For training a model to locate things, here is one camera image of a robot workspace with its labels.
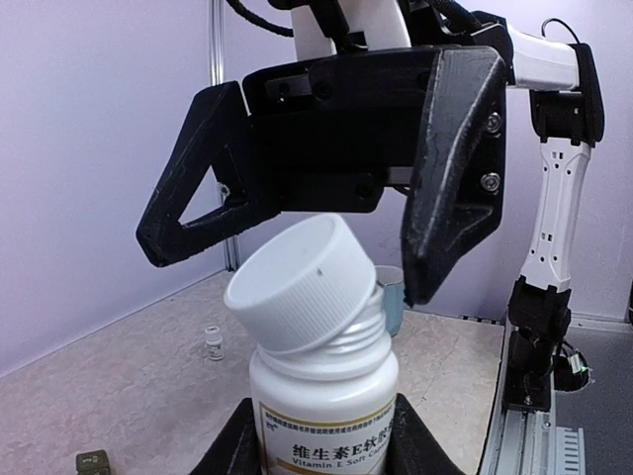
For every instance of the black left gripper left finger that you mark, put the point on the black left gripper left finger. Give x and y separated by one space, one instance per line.
235 450

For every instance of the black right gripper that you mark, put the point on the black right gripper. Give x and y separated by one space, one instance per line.
336 132

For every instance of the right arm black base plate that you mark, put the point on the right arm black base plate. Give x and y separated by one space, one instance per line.
535 372

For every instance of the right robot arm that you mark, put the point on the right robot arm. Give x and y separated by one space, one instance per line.
567 117

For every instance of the aluminium front rail frame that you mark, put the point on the aluminium front rail frame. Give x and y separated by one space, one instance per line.
602 410

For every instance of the white pill bottle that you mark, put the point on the white pill bottle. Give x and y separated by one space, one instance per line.
329 410

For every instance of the green pill organizer box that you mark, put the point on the green pill organizer box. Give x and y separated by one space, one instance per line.
92 460

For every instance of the light blue mug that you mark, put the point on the light blue mug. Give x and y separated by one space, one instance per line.
391 280

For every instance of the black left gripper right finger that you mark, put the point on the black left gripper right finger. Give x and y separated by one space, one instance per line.
413 449

